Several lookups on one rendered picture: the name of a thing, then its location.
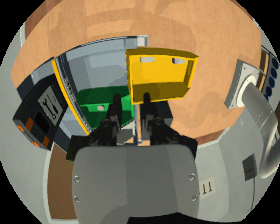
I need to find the yellow flat bar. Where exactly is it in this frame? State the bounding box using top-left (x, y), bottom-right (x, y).
top-left (52, 59), bottom-right (90, 135)

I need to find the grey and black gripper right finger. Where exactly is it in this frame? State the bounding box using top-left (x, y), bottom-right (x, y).
top-left (143, 93), bottom-right (198, 160)

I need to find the grey metal shelf rack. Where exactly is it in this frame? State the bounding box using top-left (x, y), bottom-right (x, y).
top-left (16, 35), bottom-right (149, 153)

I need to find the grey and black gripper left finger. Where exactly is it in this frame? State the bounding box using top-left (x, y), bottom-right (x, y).
top-left (71, 94), bottom-right (123, 160)

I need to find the yellow bin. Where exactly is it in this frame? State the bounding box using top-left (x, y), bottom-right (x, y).
top-left (126, 47), bottom-right (199, 104)

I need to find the olive green case with orange latches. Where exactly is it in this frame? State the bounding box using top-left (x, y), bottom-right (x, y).
top-left (66, 135), bottom-right (87, 164)

